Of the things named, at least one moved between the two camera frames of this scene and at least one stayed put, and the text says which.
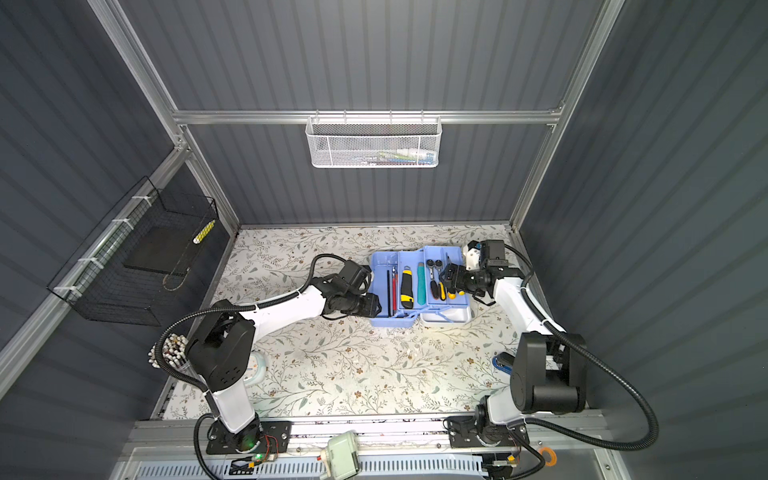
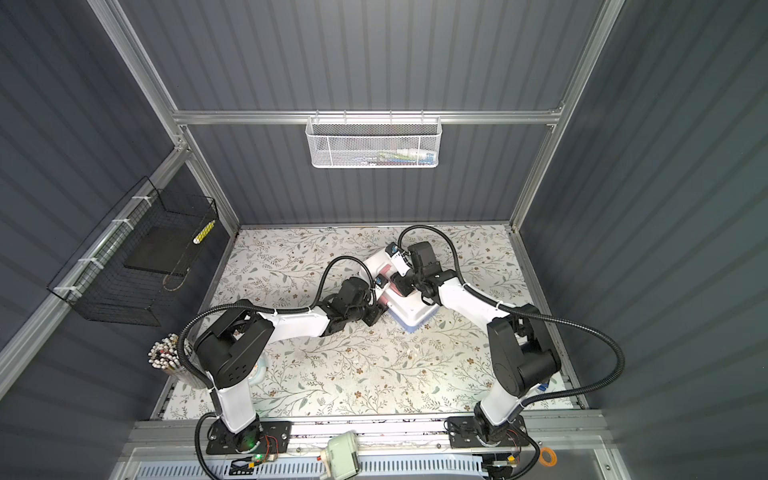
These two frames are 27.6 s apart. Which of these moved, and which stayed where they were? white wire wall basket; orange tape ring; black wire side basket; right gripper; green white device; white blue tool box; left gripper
Moved: left gripper; right gripper; white blue tool box
Stayed: orange tape ring; white wire wall basket; green white device; black wire side basket
